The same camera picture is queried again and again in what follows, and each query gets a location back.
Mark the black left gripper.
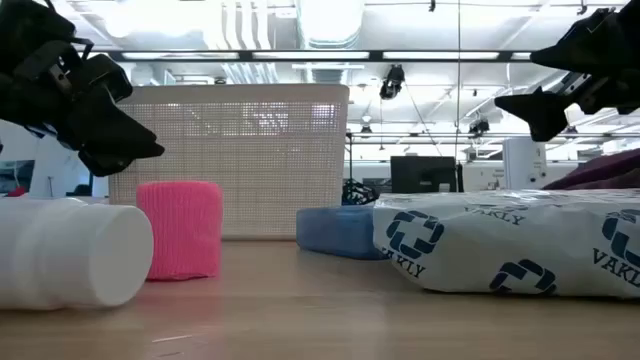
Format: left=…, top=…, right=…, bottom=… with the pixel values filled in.
left=0, top=0, right=166, bottom=161

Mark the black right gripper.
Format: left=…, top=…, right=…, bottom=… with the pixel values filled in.
left=493, top=0, right=640, bottom=143

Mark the pink bandage roll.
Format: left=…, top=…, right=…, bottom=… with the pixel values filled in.
left=135, top=180, right=224, bottom=281

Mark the white package with navy print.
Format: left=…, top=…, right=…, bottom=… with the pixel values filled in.
left=372, top=188, right=640, bottom=300

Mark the blue package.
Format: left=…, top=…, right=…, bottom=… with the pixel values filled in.
left=295, top=204, right=389, bottom=261

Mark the white perforated plastic basket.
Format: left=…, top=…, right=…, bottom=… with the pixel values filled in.
left=108, top=83, right=350, bottom=240

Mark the white cabinet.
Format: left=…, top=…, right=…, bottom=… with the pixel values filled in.
left=502, top=137, right=549, bottom=191

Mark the white plastic bottle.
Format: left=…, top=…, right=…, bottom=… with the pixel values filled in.
left=0, top=196, right=155, bottom=311

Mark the purple cloth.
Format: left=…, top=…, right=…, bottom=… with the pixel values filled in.
left=542, top=148, right=640, bottom=191

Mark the black computer monitor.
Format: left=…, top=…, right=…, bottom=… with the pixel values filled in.
left=390, top=155, right=459, bottom=195

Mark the black overhead frame beam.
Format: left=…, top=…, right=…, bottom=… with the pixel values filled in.
left=107, top=49, right=534, bottom=64

